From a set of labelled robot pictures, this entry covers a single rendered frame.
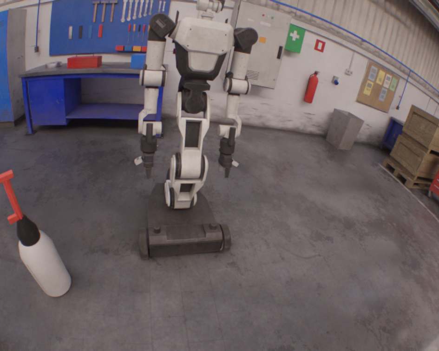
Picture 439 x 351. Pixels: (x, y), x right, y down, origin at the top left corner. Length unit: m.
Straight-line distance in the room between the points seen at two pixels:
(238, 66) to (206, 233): 0.98
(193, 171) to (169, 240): 0.45
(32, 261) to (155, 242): 0.71
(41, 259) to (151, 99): 0.95
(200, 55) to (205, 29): 0.12
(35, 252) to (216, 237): 1.04
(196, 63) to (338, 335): 1.74
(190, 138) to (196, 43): 0.49
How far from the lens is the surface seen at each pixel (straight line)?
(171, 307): 1.37
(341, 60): 4.60
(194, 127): 1.21
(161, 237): 1.39
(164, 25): 1.12
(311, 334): 1.53
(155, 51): 1.14
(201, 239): 1.43
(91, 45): 3.67
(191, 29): 1.08
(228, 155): 1.31
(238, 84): 1.22
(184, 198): 1.44
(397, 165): 4.85
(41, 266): 1.26
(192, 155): 1.19
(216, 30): 1.11
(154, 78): 1.13
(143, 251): 1.41
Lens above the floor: 1.26
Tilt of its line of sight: 32 degrees down
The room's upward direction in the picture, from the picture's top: 12 degrees clockwise
